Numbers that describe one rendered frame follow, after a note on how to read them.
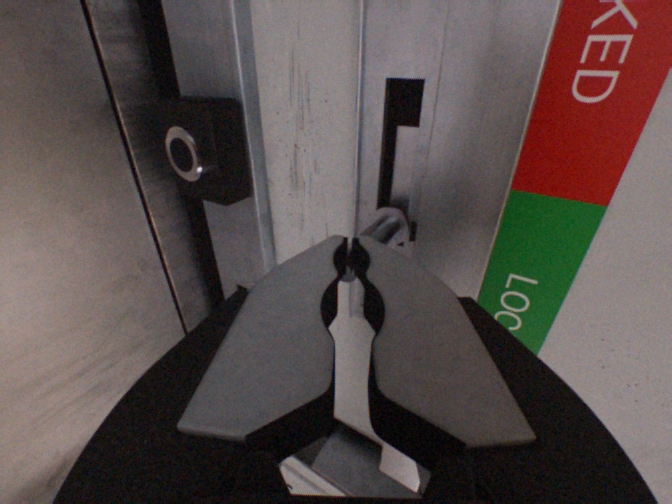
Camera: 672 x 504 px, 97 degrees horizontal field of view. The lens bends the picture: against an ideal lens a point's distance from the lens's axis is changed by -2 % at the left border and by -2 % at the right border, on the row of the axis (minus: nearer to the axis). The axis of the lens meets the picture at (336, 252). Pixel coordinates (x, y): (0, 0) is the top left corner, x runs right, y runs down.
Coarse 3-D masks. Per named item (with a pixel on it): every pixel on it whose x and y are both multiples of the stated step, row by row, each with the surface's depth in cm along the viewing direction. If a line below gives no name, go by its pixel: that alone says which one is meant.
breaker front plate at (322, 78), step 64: (256, 0) 16; (320, 0) 14; (384, 0) 13; (448, 0) 11; (256, 64) 17; (320, 64) 15; (384, 64) 14; (320, 128) 17; (384, 128) 15; (320, 192) 19; (640, 192) 11; (640, 256) 12; (576, 320) 14; (640, 320) 13; (576, 384) 15; (640, 384) 14; (640, 448) 15
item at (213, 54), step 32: (192, 0) 16; (224, 0) 15; (192, 32) 17; (224, 32) 16; (192, 64) 18; (224, 64) 17; (224, 96) 18; (256, 96) 18; (256, 128) 19; (256, 160) 19; (256, 192) 20; (224, 224) 24; (256, 224) 22; (224, 256) 25; (256, 256) 23; (224, 288) 28
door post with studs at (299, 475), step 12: (312, 444) 33; (324, 444) 33; (300, 456) 32; (312, 456) 32; (288, 468) 31; (300, 468) 30; (312, 468) 31; (288, 480) 32; (300, 480) 30; (312, 480) 29; (324, 480) 28; (300, 492) 32; (312, 492) 30; (324, 492) 29; (336, 492) 28
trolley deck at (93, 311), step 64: (0, 0) 14; (64, 0) 15; (0, 64) 14; (64, 64) 16; (0, 128) 15; (64, 128) 17; (0, 192) 15; (64, 192) 18; (128, 192) 21; (0, 256) 16; (64, 256) 19; (128, 256) 22; (0, 320) 17; (64, 320) 20; (128, 320) 23; (0, 384) 17; (64, 384) 20; (128, 384) 25; (0, 448) 18; (64, 448) 22
